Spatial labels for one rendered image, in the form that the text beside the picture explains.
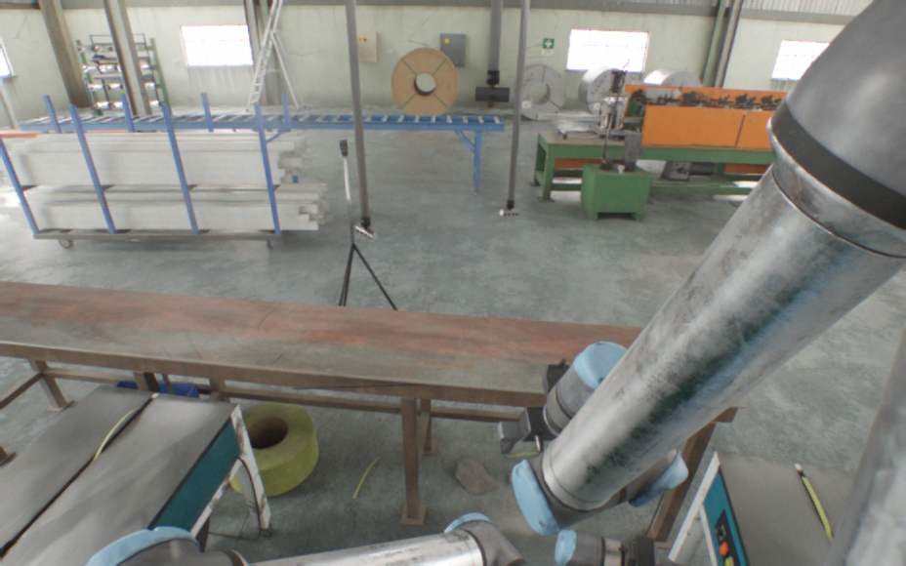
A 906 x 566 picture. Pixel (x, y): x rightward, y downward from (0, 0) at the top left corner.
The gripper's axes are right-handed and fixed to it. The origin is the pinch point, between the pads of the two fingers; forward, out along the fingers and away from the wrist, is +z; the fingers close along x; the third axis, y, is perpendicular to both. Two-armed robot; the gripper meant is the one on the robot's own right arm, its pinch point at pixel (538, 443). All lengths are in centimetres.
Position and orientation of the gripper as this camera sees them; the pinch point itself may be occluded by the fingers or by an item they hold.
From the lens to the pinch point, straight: 99.3
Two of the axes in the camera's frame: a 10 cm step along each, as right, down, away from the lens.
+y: 0.8, 7.9, -6.0
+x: 9.8, 0.4, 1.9
